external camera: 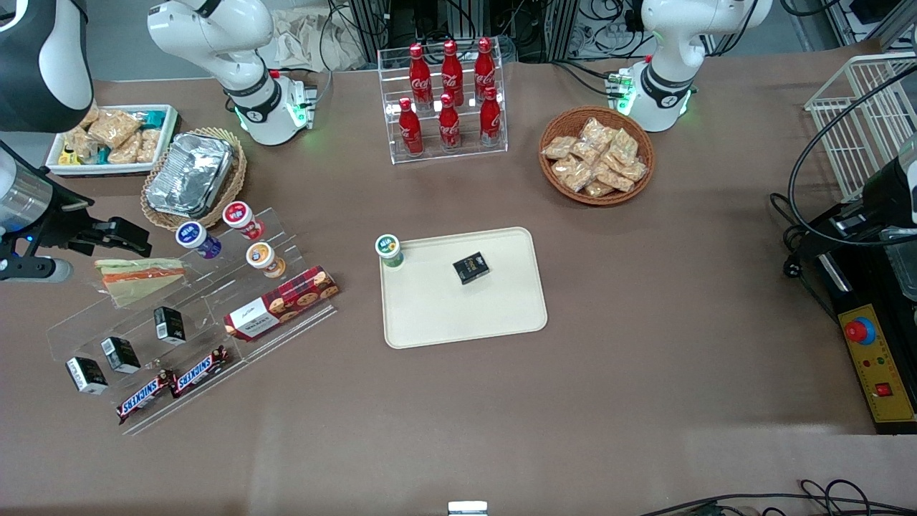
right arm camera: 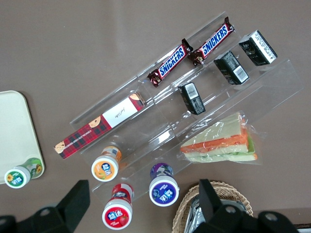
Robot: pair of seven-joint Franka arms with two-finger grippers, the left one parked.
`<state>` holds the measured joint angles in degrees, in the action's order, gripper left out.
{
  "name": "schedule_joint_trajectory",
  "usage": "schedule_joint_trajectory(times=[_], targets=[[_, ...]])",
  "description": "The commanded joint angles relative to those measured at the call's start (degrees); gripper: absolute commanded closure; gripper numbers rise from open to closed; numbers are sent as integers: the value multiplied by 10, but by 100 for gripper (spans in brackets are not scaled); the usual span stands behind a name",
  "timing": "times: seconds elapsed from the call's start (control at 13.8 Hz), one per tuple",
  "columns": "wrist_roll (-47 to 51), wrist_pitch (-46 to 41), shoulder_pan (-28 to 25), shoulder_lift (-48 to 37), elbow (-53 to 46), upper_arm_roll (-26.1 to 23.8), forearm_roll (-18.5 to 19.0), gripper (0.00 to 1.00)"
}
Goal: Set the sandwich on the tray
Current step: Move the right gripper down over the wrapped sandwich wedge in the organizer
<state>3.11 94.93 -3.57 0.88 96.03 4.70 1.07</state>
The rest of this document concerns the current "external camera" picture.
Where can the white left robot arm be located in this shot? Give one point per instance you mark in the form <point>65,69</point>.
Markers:
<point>666,72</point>

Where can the red lid yogurt cup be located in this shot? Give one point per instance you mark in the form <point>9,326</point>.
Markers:
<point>240,217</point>

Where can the green lid yogurt cup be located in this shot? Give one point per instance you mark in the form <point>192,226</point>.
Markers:
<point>389,249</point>

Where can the beige plastic tray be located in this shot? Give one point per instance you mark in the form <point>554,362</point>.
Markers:
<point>444,315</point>

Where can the beige cloth bag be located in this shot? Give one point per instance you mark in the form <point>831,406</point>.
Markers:
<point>308,39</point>

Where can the small yellow snack packet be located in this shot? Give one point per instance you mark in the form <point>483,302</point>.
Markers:
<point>69,156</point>

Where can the orange lid yogurt cup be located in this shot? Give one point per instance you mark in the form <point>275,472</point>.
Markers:
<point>262,257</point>

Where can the flat wicker basket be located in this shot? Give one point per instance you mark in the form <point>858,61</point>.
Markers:
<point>240,168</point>

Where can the red plaid cookie box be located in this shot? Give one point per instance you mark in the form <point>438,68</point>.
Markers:
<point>283,302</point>

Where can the red Coca-Cola bottle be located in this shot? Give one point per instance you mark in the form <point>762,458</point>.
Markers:
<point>420,75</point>
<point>449,127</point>
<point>452,68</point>
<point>490,120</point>
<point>485,66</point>
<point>410,132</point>

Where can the clear acrylic bottle rack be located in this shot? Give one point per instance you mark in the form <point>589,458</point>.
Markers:
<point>444,154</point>

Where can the Snickers chocolate bar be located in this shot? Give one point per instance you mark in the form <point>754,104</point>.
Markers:
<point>145,396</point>
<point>200,373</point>

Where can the small black box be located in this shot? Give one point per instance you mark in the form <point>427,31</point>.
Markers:
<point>120,355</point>
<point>471,268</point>
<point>170,326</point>
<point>87,375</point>

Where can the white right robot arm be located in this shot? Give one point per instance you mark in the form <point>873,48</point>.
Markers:
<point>247,107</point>

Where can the clear snack packet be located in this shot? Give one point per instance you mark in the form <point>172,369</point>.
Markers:
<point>124,150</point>
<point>559,147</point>
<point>615,179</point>
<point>148,145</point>
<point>596,132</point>
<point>624,145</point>
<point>634,170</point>
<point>113,127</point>
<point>598,190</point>
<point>586,152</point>
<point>80,142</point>
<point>573,175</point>

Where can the teal snack packet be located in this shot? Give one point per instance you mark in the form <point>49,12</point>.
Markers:
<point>152,119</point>

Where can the clear acrylic stepped stand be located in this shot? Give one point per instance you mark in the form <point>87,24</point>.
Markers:
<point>79,326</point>
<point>229,283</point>

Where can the triangular sandwich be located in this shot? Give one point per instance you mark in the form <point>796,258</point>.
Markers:
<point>140,279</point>

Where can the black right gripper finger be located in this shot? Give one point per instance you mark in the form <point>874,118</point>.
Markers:
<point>80,242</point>
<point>125,239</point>

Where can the round wicker bowl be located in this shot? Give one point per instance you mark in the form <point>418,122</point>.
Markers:
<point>555,183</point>

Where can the aluminium foil container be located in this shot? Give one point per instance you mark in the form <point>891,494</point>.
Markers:
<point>190,175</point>

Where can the white plastic bin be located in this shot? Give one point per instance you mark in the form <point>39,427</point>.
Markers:
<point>166,140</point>

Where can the blue lid yogurt cup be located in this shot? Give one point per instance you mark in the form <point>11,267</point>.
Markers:
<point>195,238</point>

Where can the black tray sealing machine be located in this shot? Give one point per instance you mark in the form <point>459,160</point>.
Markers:
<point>877,373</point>

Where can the clear plastic food container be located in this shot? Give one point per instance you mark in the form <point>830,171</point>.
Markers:
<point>901,269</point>

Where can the silver metal bracket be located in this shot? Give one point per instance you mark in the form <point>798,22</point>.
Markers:
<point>468,509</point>

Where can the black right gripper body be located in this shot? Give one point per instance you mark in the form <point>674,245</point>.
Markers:
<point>63,223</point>

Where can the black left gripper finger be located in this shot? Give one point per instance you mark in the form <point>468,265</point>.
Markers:
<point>813,242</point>
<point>849,223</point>

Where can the aluminium frame rack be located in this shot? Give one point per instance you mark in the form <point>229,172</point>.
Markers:
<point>372,29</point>

